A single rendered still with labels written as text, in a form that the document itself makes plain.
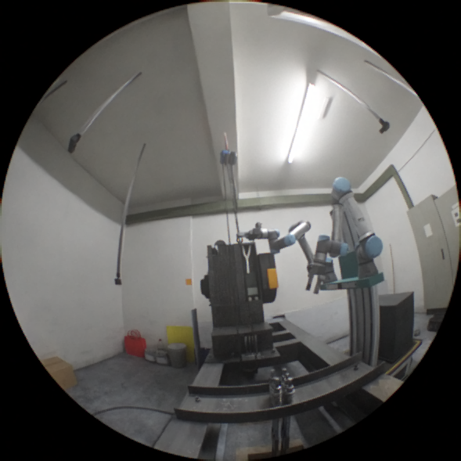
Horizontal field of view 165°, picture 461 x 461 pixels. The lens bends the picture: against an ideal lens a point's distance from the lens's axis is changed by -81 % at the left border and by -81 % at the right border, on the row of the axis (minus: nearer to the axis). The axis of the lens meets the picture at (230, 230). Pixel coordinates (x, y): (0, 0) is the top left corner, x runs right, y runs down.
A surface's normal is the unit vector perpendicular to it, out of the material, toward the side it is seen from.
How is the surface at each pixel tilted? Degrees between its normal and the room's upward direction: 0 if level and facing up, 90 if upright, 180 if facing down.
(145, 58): 180
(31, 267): 90
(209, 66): 180
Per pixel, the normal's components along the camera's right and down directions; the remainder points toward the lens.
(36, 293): 0.99, -0.11
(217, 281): 0.05, -0.35
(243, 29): 0.09, 0.93
